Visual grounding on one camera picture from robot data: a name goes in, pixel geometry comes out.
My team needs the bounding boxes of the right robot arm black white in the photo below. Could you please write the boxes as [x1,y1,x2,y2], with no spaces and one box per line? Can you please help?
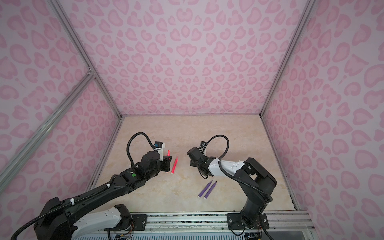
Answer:
[187,146,277,229]

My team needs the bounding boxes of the purple marker pen left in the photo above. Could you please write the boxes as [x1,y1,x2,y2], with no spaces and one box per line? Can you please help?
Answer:
[198,181,212,198]

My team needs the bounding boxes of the aluminium corner frame post right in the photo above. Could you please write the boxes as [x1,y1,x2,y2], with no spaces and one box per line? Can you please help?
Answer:
[260,0,318,119]

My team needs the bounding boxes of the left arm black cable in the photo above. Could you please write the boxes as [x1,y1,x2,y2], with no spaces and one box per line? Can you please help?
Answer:
[126,131,155,167]

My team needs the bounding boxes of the purple marker pen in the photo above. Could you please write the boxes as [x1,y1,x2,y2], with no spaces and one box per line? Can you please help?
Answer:
[198,181,212,198]
[204,181,217,199]

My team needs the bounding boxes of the aluminium corner frame post left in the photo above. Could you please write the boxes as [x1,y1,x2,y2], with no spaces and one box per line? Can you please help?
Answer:
[47,0,123,120]

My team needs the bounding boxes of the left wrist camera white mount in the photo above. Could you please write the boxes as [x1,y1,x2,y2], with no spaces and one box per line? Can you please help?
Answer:
[154,141,165,157]

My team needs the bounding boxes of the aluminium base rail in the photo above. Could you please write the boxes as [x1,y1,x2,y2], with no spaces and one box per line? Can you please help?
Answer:
[56,211,319,240]

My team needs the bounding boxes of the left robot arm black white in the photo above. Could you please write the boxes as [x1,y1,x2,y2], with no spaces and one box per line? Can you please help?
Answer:
[34,151,172,240]

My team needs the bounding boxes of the aluminium corner frame post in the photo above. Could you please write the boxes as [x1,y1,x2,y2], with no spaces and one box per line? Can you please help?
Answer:
[47,0,123,120]
[260,0,318,119]

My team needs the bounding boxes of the aluminium diagonal frame bar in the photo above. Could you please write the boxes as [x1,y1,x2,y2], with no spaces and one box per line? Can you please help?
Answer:
[1,71,95,193]

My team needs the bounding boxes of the purple marker pen right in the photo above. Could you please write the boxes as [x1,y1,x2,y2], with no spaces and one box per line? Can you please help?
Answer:
[204,181,217,199]

